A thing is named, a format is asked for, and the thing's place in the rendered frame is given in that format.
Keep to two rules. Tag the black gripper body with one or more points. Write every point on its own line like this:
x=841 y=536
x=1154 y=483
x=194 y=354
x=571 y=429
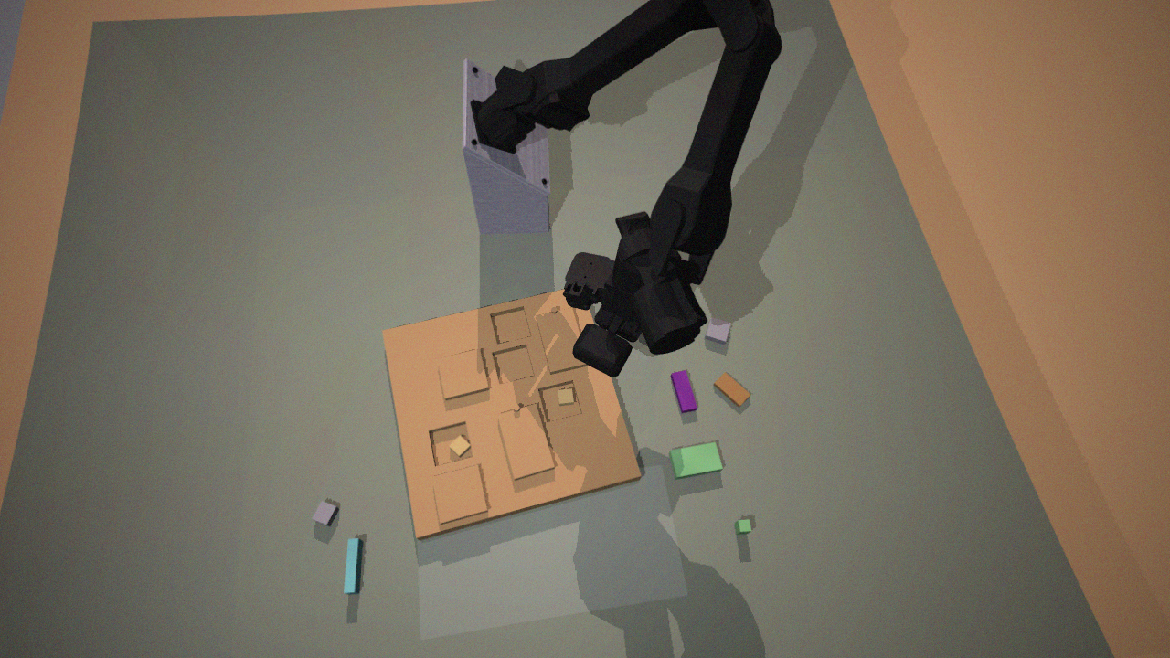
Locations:
x=602 y=349

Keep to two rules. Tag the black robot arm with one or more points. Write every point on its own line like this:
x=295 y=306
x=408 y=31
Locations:
x=692 y=212

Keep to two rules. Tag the orange square puzzle board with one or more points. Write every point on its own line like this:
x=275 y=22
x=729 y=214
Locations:
x=492 y=375

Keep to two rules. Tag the orange rectangular block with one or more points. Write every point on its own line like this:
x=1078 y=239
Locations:
x=732 y=389

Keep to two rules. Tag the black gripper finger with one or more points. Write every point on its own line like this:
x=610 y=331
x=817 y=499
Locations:
x=599 y=316

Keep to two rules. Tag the purple rectangular block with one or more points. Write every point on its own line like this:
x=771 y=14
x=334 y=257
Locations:
x=683 y=391

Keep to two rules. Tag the light blue rectangular bar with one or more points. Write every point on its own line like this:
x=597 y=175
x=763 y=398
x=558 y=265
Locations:
x=353 y=566

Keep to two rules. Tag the green rectangular block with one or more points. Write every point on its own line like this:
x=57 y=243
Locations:
x=695 y=460

